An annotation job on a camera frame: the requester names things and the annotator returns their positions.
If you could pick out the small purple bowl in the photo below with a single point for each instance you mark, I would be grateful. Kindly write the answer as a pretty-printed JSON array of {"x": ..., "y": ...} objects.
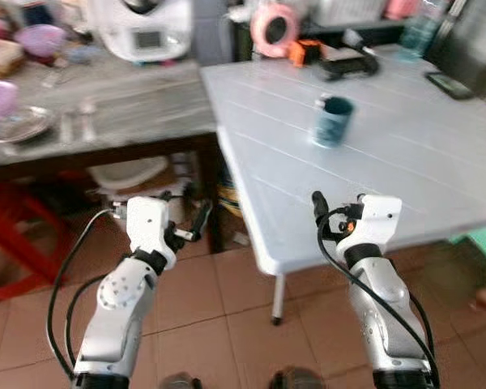
[{"x": 40, "y": 39}]

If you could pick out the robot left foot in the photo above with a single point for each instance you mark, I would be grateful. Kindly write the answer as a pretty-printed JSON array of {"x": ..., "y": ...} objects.
[{"x": 181, "y": 382}]

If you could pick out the white plastic table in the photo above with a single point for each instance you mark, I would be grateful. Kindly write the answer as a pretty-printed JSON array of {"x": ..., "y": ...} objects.
[{"x": 389, "y": 162}]

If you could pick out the white plastic basket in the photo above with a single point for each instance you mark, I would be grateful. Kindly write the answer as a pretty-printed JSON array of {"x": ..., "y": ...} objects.
[{"x": 348, "y": 10}]

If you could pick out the clear plastic water bottle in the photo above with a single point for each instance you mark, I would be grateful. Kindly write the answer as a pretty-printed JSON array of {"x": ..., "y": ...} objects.
[{"x": 417, "y": 36}]

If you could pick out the orange and black device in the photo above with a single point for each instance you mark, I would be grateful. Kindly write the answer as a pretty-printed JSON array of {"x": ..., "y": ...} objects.
[{"x": 302, "y": 53}]

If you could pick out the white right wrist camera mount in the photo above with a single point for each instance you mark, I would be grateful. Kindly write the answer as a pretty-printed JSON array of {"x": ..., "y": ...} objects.
[{"x": 381, "y": 212}]

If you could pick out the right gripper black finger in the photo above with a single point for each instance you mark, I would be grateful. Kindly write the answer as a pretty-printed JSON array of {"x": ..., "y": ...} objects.
[{"x": 318, "y": 204}]

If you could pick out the dark blue mug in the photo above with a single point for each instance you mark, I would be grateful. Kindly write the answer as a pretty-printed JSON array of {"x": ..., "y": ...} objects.
[{"x": 334, "y": 124}]

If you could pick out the pink round appliance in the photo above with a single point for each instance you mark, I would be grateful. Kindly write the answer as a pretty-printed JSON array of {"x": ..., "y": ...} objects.
[{"x": 275, "y": 31}]

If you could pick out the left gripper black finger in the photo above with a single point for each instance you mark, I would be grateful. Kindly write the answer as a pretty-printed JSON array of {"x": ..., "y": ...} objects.
[
  {"x": 201, "y": 219},
  {"x": 164, "y": 196}
]

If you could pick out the white plastic bin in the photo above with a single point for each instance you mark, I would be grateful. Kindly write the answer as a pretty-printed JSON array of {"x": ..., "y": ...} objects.
[{"x": 125, "y": 173}]

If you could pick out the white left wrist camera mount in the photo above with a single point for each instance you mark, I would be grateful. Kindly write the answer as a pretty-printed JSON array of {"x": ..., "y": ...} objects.
[{"x": 148, "y": 223}]

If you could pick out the black handheld controller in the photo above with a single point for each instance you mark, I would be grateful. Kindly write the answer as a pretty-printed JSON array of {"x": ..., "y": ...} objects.
[{"x": 348, "y": 65}]

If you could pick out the large purple plastic bowl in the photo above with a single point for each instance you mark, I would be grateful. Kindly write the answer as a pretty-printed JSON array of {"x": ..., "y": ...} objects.
[{"x": 0, "y": 101}]

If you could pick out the black smartphone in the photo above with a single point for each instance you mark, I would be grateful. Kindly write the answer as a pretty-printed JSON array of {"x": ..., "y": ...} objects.
[{"x": 449, "y": 85}]

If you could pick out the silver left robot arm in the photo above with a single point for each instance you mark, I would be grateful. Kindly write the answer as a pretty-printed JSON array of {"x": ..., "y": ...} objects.
[{"x": 117, "y": 312}]

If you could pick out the white kitchen machine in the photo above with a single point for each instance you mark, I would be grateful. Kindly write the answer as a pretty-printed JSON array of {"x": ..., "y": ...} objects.
[{"x": 142, "y": 36}]

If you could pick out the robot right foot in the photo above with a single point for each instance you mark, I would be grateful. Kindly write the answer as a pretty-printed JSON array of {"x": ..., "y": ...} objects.
[{"x": 298, "y": 379}]

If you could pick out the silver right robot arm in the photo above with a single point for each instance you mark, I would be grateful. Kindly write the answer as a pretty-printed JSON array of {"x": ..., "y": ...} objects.
[{"x": 385, "y": 312}]

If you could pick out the pink plastic basket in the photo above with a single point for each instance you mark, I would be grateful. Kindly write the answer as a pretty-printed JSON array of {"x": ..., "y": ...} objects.
[{"x": 401, "y": 8}]

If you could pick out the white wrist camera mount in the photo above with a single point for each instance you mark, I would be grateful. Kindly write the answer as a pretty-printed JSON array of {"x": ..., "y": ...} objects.
[
  {"x": 381, "y": 212},
  {"x": 148, "y": 223}
]

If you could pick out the clear plastic food container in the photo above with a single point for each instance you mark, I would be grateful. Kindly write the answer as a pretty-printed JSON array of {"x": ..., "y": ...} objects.
[{"x": 2, "y": 57}]

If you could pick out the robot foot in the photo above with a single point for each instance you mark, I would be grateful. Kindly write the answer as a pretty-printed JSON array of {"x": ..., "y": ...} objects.
[
  {"x": 181, "y": 382},
  {"x": 298, "y": 379}
]

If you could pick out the grey wooden table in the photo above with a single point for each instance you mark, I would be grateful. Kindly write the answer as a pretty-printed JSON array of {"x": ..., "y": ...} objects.
[{"x": 138, "y": 105}]

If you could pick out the red plastic stool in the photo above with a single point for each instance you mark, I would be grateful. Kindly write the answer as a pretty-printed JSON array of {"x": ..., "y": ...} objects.
[{"x": 16, "y": 215}]

